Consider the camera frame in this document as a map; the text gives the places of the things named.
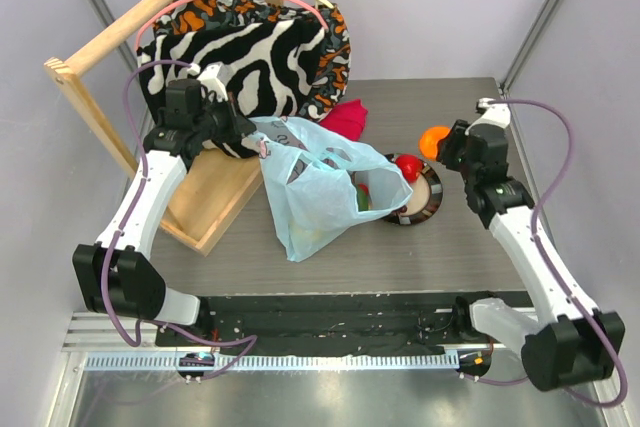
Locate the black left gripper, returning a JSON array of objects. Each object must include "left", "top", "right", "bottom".
[{"left": 192, "top": 92, "right": 256, "bottom": 144}]

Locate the pink clothes hanger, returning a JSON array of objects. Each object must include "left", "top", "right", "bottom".
[{"left": 134, "top": 0, "right": 336, "bottom": 51}]

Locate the zebra pattern fleece garment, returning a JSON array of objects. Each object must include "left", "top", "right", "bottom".
[{"left": 137, "top": 15, "right": 327, "bottom": 160}]

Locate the red yellow cherry bunch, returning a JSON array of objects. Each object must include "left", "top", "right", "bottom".
[{"left": 354, "top": 183, "right": 373, "bottom": 212}]

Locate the wooden clothes rack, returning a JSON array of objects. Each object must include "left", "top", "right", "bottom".
[{"left": 43, "top": 0, "right": 266, "bottom": 257}]

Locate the red folded cloth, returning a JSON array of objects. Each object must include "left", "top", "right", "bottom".
[{"left": 319, "top": 99, "right": 369, "bottom": 141}]

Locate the light blue cartoon plastic bag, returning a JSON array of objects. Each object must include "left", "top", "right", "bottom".
[{"left": 248, "top": 117, "right": 413, "bottom": 262}]

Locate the yellow pear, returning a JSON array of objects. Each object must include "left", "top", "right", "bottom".
[{"left": 290, "top": 223, "right": 324, "bottom": 245}]

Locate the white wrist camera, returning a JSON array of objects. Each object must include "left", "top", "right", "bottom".
[
  {"left": 469, "top": 98, "right": 511, "bottom": 130},
  {"left": 187, "top": 63, "right": 233, "bottom": 102}
]

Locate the black fruit plate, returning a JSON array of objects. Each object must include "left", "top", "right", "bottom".
[{"left": 383, "top": 153, "right": 444, "bottom": 226}]

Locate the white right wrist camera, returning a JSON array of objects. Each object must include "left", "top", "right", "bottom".
[{"left": 469, "top": 98, "right": 511, "bottom": 130}]

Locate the red apple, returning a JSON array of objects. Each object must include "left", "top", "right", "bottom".
[{"left": 395, "top": 154, "right": 423, "bottom": 184}]

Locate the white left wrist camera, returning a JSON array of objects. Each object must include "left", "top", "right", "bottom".
[{"left": 187, "top": 63, "right": 233, "bottom": 102}]

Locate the white slotted cable duct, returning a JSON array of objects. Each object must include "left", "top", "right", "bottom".
[{"left": 84, "top": 350, "right": 459, "bottom": 372}]

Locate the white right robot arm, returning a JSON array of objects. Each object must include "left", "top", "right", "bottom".
[{"left": 420, "top": 120, "right": 625, "bottom": 392}]

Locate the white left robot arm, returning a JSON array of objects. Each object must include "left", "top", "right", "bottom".
[{"left": 72, "top": 74, "right": 256, "bottom": 346}]

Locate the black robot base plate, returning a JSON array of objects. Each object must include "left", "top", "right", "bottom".
[{"left": 154, "top": 291, "right": 511, "bottom": 358}]

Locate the orange camouflage pattern garment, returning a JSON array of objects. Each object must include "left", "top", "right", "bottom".
[{"left": 152, "top": 0, "right": 352, "bottom": 126}]

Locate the orange persimmon fruit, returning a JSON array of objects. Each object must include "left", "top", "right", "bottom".
[{"left": 419, "top": 125, "right": 450, "bottom": 161}]

